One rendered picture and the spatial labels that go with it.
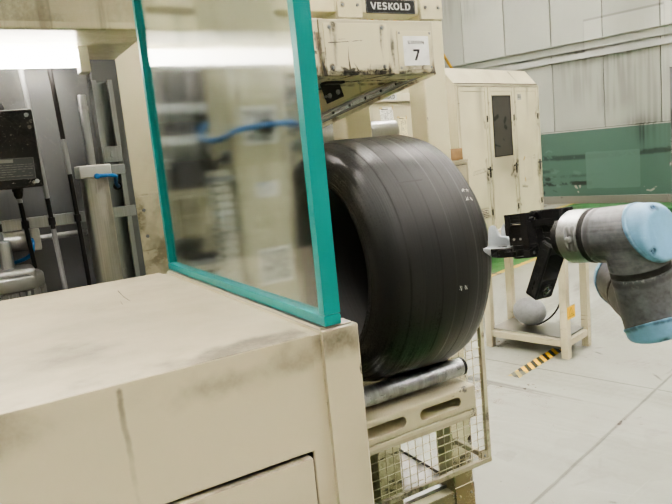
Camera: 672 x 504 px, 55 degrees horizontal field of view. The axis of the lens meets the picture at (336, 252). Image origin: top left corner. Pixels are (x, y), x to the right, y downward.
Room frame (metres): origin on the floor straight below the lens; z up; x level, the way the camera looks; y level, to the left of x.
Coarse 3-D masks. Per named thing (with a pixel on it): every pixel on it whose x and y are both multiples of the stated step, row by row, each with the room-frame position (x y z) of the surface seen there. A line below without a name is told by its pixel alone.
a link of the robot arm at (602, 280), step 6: (600, 264) 1.14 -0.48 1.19; (606, 264) 1.12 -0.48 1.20; (600, 270) 1.13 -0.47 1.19; (606, 270) 1.10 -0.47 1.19; (594, 276) 1.15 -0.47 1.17; (600, 276) 1.11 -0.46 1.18; (606, 276) 1.09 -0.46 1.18; (594, 282) 1.15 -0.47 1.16; (600, 282) 1.10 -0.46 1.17; (606, 282) 1.07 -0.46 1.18; (600, 288) 1.10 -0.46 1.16; (606, 288) 1.07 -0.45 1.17; (600, 294) 1.12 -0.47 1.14; (606, 294) 1.07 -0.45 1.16; (606, 300) 1.08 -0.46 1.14
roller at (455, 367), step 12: (456, 360) 1.48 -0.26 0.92; (420, 372) 1.42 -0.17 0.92; (432, 372) 1.43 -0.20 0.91; (444, 372) 1.44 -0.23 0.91; (456, 372) 1.46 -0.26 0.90; (372, 384) 1.37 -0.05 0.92; (384, 384) 1.37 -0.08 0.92; (396, 384) 1.38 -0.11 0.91; (408, 384) 1.39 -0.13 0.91; (420, 384) 1.41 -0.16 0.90; (432, 384) 1.43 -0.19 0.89; (372, 396) 1.34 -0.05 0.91; (384, 396) 1.36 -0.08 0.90; (396, 396) 1.38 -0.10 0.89
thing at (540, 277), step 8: (544, 240) 1.10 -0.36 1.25; (544, 248) 1.10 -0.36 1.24; (552, 248) 1.09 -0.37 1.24; (544, 256) 1.10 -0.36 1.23; (552, 256) 1.09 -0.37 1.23; (536, 264) 1.11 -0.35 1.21; (544, 264) 1.10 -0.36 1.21; (552, 264) 1.10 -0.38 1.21; (560, 264) 1.12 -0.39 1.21; (536, 272) 1.11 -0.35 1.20; (544, 272) 1.10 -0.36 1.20; (552, 272) 1.11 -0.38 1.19; (536, 280) 1.11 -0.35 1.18; (544, 280) 1.11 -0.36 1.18; (552, 280) 1.12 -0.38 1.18; (528, 288) 1.13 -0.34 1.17; (536, 288) 1.11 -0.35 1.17; (544, 288) 1.11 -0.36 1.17; (552, 288) 1.12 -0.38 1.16; (536, 296) 1.12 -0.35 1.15; (544, 296) 1.12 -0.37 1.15
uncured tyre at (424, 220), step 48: (336, 144) 1.46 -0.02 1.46; (384, 144) 1.45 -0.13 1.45; (336, 192) 1.39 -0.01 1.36; (384, 192) 1.31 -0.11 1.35; (432, 192) 1.34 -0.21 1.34; (336, 240) 1.81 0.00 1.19; (384, 240) 1.27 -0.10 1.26; (432, 240) 1.29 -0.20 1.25; (480, 240) 1.35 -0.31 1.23; (384, 288) 1.27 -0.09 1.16; (432, 288) 1.28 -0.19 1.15; (480, 288) 1.34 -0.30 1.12; (384, 336) 1.29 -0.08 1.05; (432, 336) 1.32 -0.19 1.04
